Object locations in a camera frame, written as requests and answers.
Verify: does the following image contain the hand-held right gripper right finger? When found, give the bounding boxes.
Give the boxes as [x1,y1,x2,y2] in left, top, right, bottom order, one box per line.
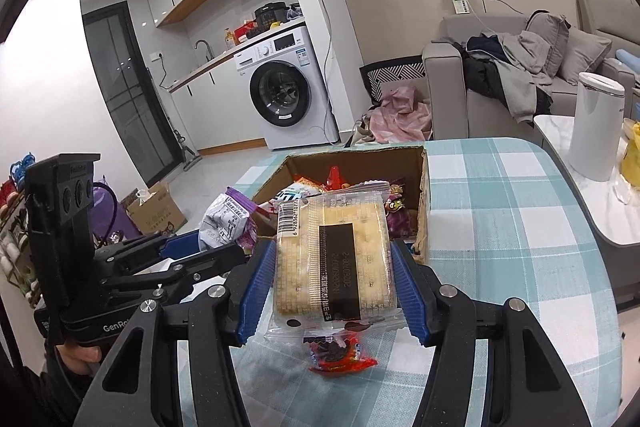
[392,241,593,427]

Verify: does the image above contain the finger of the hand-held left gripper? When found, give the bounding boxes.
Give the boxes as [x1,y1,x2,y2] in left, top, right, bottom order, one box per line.
[99,242,249,304]
[95,229,202,276]

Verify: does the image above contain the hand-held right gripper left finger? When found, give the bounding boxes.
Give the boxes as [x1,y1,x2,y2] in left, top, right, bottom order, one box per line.
[75,241,278,427]

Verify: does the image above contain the small purple snack packet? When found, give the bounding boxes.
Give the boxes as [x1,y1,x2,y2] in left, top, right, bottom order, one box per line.
[200,187,258,258]

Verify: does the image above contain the clear cracker packet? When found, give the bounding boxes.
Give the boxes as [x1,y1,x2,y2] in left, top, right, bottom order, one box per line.
[264,184,408,343]

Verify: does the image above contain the large purple snack packet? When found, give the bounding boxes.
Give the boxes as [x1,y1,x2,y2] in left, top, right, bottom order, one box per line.
[385,181,426,240]

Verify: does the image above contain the white noodle snack packet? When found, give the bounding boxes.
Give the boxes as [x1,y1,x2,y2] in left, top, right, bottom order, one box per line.
[277,176,331,208]

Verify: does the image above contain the red chip packet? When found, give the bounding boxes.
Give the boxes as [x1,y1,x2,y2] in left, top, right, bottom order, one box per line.
[327,165,351,190]

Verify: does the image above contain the brown cardboard box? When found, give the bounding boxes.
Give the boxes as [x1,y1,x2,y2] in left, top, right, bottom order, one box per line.
[250,144,430,265]

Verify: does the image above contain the person's left forearm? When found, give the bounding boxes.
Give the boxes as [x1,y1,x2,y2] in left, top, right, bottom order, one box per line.
[0,342,88,427]

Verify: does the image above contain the person's left hand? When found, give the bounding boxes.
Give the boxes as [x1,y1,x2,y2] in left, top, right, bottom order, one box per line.
[52,337,108,380]

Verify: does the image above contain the cardboard box with tissues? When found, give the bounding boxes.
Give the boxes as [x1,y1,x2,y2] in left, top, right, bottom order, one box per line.
[125,181,188,235]

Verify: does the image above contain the purple bag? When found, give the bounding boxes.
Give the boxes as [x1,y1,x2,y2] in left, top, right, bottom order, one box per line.
[92,184,143,248]

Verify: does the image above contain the storage rack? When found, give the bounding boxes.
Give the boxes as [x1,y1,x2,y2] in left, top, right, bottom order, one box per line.
[0,152,51,308]

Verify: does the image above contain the small red candy packet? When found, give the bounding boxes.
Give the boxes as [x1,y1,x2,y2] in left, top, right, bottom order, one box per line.
[302,331,378,374]

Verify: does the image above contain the teal checked tablecloth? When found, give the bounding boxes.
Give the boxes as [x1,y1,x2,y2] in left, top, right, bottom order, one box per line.
[182,137,623,427]

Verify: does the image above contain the white kitchen counter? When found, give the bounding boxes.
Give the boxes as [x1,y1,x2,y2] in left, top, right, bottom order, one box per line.
[170,52,266,152]

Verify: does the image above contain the black glass door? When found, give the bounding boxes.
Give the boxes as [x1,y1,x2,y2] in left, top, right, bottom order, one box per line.
[82,2,181,188]

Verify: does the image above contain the white washing machine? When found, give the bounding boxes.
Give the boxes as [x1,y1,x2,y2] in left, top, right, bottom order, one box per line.
[234,24,341,152]

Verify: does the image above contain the pink cloth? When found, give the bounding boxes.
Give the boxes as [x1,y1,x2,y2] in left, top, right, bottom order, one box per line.
[367,86,433,145]

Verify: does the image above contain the white side table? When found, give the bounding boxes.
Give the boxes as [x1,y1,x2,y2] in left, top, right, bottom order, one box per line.
[532,114,640,258]

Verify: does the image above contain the grey sofa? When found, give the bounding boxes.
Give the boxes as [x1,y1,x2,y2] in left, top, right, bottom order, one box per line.
[422,0,640,142]

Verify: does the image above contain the grey hoodie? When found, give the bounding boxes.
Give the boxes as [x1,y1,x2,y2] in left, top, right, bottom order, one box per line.
[492,31,556,125]

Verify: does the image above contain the dark clothes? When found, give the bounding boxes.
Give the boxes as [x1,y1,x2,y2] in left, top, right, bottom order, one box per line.
[462,34,516,102]

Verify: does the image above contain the white bin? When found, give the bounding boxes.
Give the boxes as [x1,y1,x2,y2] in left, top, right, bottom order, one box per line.
[570,72,626,182]

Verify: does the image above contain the yellow plastic bag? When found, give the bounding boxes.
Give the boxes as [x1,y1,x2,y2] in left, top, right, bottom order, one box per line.
[620,119,640,188]

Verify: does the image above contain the grey pillow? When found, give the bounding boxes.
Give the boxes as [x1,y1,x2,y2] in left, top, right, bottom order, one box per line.
[525,11,571,78]
[557,27,613,86]

